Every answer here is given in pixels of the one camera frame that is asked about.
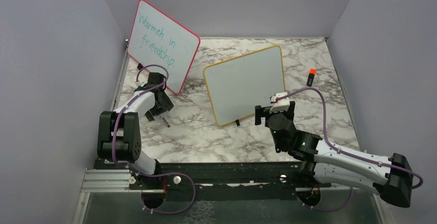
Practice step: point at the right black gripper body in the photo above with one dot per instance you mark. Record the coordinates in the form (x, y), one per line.
(283, 112)

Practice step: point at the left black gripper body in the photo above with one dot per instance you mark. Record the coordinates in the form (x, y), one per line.
(165, 102)

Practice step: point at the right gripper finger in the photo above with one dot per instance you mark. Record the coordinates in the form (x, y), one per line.
(291, 109)
(261, 112)

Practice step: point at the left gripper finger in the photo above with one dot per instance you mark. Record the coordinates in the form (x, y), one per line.
(149, 116)
(163, 109)

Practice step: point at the white whiteboard marker pen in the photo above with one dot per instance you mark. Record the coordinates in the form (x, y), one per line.
(165, 122)

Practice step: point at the yellow framed whiteboard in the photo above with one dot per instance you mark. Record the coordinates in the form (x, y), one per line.
(235, 86)

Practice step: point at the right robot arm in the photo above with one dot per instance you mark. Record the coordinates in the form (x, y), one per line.
(387, 177)

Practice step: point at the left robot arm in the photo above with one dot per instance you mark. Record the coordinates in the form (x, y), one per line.
(119, 135)

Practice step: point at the pink framed whiteboard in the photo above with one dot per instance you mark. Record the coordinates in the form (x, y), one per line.
(157, 38)

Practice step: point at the orange capped black marker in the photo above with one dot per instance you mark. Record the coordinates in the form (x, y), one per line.
(311, 76)

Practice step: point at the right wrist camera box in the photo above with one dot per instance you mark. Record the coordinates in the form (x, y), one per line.
(280, 102)

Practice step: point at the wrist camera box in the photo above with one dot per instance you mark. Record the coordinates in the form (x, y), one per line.
(140, 84)
(280, 102)

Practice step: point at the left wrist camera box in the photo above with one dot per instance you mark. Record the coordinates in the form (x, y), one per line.
(140, 84)

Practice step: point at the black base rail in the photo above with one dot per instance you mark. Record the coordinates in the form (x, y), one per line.
(209, 181)

